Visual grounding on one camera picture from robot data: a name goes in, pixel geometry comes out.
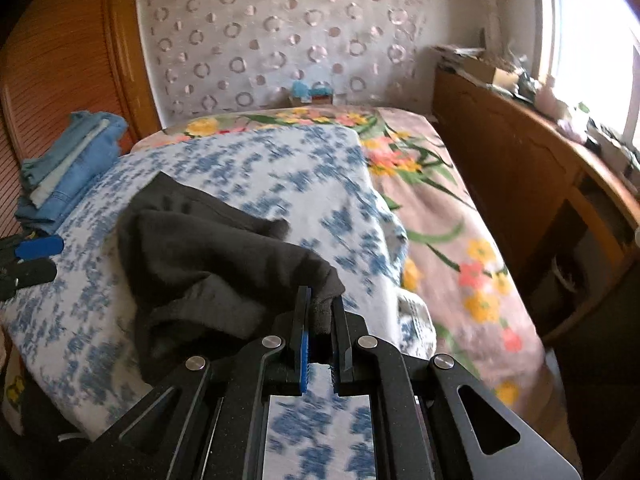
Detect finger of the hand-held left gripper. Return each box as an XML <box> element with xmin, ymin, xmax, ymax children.
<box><xmin>11</xmin><ymin>259</ymin><xmax>57</xmax><ymax>290</ymax></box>
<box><xmin>14</xmin><ymin>235</ymin><xmax>64</xmax><ymax>262</ymax></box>

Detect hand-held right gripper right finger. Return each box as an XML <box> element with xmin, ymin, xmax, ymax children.
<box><xmin>329</xmin><ymin>296</ymin><xmax>582</xmax><ymax>480</ymax></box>

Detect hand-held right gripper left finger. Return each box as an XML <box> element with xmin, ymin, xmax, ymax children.
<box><xmin>65</xmin><ymin>286</ymin><xmax>314</xmax><ymax>480</ymax></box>

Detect black pants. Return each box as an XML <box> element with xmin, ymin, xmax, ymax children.
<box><xmin>116</xmin><ymin>170</ymin><xmax>347</xmax><ymax>387</ymax></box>

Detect pale grey folded pants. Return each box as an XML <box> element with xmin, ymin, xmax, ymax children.
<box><xmin>32</xmin><ymin>120</ymin><xmax>110</xmax><ymax>202</ymax></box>

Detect blue denim folded jeans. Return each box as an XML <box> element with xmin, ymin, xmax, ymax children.
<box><xmin>14</xmin><ymin>157</ymin><xmax>121</xmax><ymax>237</ymax></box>

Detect faded blue folded jeans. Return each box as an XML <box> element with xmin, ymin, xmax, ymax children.
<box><xmin>21</xmin><ymin>111</ymin><xmax>128</xmax><ymax>188</ymax></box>

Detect pink flowered bedspread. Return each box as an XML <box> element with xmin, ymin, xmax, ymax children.
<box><xmin>131</xmin><ymin>105</ymin><xmax>547</xmax><ymax>411</ymax></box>

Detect blue floral white blanket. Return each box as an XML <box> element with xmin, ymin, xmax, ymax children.
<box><xmin>0</xmin><ymin>124</ymin><xmax>437</xmax><ymax>480</ymax></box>

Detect wooden slatted wardrobe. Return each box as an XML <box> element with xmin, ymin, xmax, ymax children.
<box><xmin>0</xmin><ymin>0</ymin><xmax>162</xmax><ymax>241</ymax></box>

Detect dark waste bin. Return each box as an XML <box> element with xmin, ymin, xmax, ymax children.
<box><xmin>549</xmin><ymin>254</ymin><xmax>593</xmax><ymax>306</ymax></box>

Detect wooden side cabinet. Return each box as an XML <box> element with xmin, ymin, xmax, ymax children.
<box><xmin>431</xmin><ymin>66</ymin><xmax>640</xmax><ymax>348</ymax></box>

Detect stack of papers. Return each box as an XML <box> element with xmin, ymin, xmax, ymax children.
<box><xmin>432</xmin><ymin>44</ymin><xmax>488</xmax><ymax>68</ymax></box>

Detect open cardboard box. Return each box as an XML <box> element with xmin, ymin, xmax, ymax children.
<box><xmin>486</xmin><ymin>64</ymin><xmax>522</xmax><ymax>87</ymax></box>

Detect window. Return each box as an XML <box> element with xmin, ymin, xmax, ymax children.
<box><xmin>532</xmin><ymin>0</ymin><xmax>640</xmax><ymax>153</ymax></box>

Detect circle patterned wall cloth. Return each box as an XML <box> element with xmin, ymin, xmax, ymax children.
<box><xmin>136</xmin><ymin>0</ymin><xmax>433</xmax><ymax>127</ymax></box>

